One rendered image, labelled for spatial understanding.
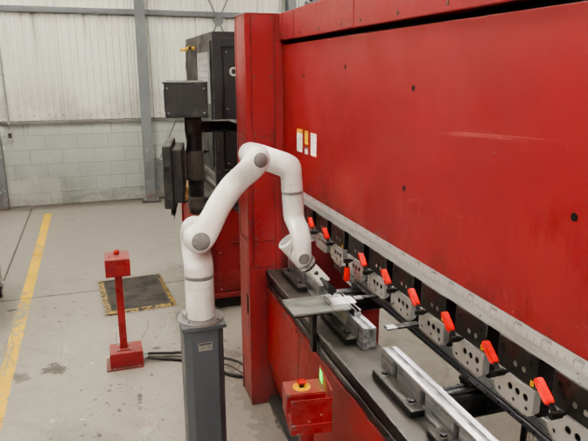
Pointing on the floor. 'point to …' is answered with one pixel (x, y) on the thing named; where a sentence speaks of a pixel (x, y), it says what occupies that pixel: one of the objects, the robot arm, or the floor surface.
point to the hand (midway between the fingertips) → (329, 288)
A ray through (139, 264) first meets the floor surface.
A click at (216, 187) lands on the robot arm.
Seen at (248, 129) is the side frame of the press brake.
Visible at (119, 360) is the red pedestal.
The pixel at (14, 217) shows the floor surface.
